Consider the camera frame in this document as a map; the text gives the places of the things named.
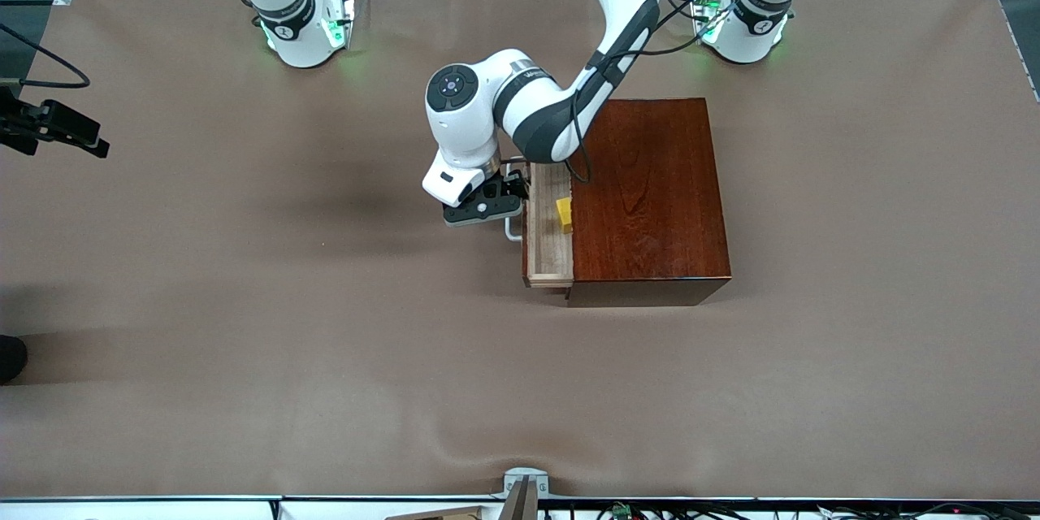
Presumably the light wooden drawer white handle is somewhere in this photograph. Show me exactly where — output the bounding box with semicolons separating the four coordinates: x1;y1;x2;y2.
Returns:
503;162;576;290

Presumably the grey metal clamp bracket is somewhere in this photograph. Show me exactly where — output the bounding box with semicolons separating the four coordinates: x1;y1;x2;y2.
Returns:
491;467;551;520

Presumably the dark wooden drawer cabinet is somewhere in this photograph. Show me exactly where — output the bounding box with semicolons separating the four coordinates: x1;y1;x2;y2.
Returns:
566;98;732;308

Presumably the large table cover sheet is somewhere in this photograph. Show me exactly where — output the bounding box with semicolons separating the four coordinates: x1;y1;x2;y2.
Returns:
0;0;1040;501

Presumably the black rounded object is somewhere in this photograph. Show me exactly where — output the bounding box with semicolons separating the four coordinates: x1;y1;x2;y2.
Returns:
0;335;28;385

